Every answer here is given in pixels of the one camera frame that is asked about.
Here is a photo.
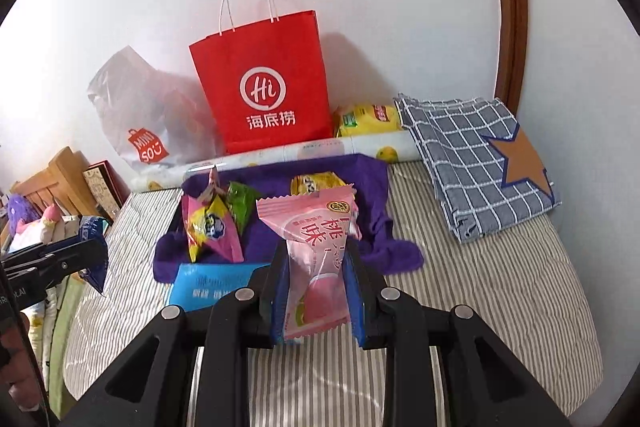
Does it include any checkered cloth with star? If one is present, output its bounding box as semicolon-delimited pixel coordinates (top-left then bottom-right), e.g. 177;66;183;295
393;93;557;244

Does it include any brown wooden door frame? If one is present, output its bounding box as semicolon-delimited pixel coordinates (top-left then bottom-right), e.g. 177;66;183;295
485;0;530;115

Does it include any green snack packet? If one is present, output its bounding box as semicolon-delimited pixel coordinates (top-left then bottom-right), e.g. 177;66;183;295
227;181;263;233

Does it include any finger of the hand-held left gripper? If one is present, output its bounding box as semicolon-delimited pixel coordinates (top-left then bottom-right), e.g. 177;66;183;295
7;233;85;265
0;238;109;294

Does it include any white plastic bag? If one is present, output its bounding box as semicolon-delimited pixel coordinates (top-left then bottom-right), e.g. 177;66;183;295
87;45;228;172

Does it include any purple plush toy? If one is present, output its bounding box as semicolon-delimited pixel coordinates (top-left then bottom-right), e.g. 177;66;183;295
5;193;38;233

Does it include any fruit print rolled mat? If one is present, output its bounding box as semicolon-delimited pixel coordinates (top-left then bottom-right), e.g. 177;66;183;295
129;129;416;192

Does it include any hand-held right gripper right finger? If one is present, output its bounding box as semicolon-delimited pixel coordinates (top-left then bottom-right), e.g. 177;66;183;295
345;239;571;427

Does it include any red paper bag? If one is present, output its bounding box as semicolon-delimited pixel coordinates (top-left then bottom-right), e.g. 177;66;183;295
189;0;335;154

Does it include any wooden headboard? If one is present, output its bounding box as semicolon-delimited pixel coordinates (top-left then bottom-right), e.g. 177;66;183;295
10;147;93;228

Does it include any yellow snack bag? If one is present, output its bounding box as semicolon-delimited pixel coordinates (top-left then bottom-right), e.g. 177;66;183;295
334;103;403;138

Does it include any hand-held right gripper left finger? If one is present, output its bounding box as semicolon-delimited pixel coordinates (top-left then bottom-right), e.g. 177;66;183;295
75;242;291;427

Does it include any pink peach snack packet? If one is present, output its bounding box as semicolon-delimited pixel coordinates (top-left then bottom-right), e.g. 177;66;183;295
256;187;362;342

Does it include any pink yellow snack packet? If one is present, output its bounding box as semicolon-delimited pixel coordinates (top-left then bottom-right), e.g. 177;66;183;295
181;167;246;264

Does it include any blue tissue pack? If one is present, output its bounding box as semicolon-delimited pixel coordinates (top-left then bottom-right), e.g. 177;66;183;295
170;262;271;315

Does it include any green quilt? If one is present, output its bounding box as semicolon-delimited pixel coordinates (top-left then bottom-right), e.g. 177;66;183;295
47;277;86;418

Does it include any purple towel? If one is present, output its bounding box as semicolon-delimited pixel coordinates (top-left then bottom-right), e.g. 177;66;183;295
152;152;425;284

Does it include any yellow triangular snack packet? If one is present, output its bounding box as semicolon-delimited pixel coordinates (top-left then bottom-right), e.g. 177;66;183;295
291;172;347;198

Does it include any pink plush toy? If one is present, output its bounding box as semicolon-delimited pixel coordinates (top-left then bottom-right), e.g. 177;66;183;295
15;204;63;248

